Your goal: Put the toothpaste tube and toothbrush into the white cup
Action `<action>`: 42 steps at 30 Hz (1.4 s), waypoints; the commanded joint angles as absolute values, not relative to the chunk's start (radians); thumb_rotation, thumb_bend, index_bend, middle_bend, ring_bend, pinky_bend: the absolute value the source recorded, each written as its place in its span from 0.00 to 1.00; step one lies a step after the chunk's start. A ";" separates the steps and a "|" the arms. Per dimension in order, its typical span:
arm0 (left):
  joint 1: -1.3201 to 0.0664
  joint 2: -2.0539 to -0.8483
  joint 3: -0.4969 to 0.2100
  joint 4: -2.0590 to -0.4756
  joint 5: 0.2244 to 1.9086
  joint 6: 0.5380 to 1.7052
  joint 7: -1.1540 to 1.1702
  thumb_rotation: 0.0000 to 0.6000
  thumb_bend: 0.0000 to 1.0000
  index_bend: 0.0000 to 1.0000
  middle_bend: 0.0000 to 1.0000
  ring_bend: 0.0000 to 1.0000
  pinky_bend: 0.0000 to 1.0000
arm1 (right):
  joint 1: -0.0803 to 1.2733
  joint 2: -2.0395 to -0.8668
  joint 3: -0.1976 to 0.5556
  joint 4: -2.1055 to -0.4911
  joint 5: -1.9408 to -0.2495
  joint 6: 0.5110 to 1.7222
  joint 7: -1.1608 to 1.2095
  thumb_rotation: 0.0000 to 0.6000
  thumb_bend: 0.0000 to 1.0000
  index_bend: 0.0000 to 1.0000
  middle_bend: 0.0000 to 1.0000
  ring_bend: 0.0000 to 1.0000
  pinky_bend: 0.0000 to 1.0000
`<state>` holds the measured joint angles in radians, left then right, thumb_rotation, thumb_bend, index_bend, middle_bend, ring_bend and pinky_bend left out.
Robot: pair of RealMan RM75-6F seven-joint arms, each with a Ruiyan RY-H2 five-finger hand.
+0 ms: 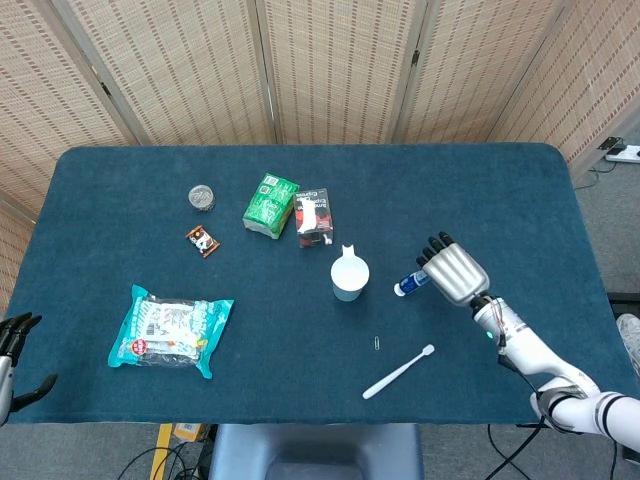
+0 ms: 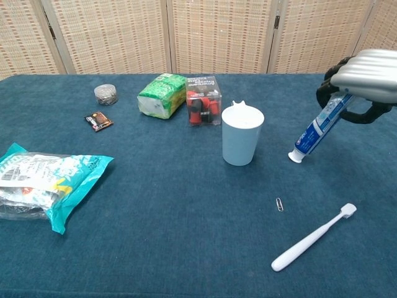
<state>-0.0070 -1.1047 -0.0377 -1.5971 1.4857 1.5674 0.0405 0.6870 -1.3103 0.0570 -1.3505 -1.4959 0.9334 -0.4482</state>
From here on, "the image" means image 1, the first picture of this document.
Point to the yellow cardboard box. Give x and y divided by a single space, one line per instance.
190 432

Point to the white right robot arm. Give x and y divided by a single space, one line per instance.
525 345

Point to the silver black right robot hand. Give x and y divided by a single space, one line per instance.
457 275

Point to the white power strip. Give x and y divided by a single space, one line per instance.
627 154

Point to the blue white toothpaste tube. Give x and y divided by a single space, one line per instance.
407 286

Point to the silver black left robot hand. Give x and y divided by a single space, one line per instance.
10 340

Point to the large teal snack bag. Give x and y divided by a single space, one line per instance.
165 330

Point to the light blue plastic cup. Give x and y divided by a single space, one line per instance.
350 275

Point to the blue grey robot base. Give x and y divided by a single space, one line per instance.
310 450

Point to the small brown snack packet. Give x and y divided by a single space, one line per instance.
202 241

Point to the dark blue table cloth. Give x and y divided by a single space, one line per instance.
450 200

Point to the woven folding screen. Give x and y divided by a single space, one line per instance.
175 65

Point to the round clear clip container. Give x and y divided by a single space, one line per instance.
201 196

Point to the green tissue pack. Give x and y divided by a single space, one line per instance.
267 202

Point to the clear box of red pieces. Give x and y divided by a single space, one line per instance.
315 210

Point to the white toothbrush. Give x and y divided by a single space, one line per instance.
395 374

